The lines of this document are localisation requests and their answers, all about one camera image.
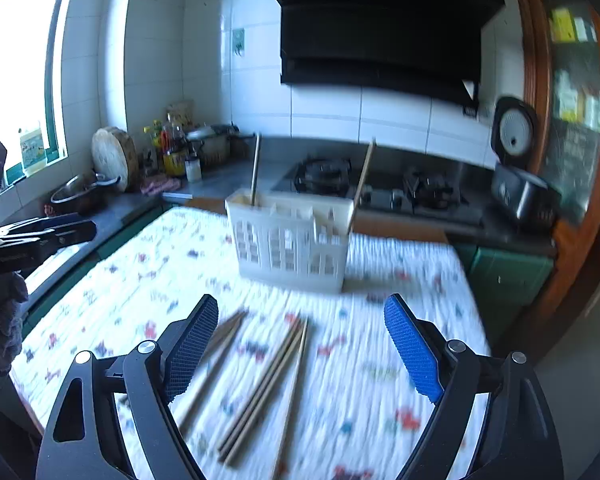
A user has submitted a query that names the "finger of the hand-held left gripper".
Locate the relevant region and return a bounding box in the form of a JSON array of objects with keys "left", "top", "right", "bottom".
[
  {"left": 0, "top": 212, "right": 83, "bottom": 241},
  {"left": 10, "top": 220, "right": 97, "bottom": 261}
]

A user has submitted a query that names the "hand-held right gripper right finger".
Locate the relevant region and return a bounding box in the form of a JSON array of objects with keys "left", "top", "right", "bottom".
[{"left": 384, "top": 292, "right": 566, "bottom": 480}]

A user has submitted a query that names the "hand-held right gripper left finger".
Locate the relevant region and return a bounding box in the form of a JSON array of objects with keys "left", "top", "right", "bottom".
[{"left": 36, "top": 294, "right": 220, "bottom": 480}]

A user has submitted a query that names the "white plastic utensil holder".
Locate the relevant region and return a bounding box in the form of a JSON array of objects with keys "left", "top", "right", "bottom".
[{"left": 225, "top": 189, "right": 355, "bottom": 293}]

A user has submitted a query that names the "person's left forearm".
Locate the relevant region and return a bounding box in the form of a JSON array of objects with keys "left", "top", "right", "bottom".
[{"left": 0, "top": 270, "right": 29, "bottom": 378}]

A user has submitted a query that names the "metal pan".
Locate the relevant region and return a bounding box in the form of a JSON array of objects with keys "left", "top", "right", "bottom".
[{"left": 50, "top": 172, "right": 123, "bottom": 216}]

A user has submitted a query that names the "green labelled detergent bottle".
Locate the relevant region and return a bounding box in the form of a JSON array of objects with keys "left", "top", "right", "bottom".
[{"left": 19, "top": 122, "right": 48, "bottom": 170}]

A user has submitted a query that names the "white animal print blanket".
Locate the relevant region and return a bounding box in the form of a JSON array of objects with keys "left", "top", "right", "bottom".
[{"left": 10, "top": 206, "right": 492, "bottom": 480}]

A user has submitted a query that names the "round wooden chopping board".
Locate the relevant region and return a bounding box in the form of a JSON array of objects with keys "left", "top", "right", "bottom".
[{"left": 91, "top": 126, "right": 138, "bottom": 193}]

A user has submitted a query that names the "pink cloth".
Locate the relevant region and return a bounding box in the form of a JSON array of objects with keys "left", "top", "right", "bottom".
[{"left": 140, "top": 175, "right": 182, "bottom": 196}]

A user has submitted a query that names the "green base cabinet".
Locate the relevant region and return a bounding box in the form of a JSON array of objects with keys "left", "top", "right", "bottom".
[{"left": 452, "top": 242, "right": 556, "bottom": 311}]

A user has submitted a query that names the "window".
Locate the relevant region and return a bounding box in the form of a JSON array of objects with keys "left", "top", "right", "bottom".
[{"left": 0, "top": 0, "right": 83, "bottom": 186}]

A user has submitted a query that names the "yellow capped bottle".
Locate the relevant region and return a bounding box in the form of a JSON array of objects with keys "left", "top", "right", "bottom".
[{"left": 144, "top": 120, "right": 164, "bottom": 171}]

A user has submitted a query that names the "black gas stove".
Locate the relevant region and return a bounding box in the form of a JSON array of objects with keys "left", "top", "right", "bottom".
[{"left": 271, "top": 156, "right": 486, "bottom": 226}]

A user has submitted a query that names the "metal pot with lid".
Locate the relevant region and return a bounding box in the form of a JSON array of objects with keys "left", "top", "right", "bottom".
[{"left": 186, "top": 124, "right": 241, "bottom": 168}]

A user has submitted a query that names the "black rice cooker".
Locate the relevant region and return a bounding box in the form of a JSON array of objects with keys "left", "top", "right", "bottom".
[{"left": 490, "top": 96, "right": 563, "bottom": 233}]

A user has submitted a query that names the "wooden glass door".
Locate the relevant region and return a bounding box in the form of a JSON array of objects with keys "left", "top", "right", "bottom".
[{"left": 512, "top": 0, "right": 600, "bottom": 321}]

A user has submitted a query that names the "black range hood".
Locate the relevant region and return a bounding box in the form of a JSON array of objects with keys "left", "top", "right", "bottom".
[{"left": 258, "top": 0, "right": 506, "bottom": 106}]

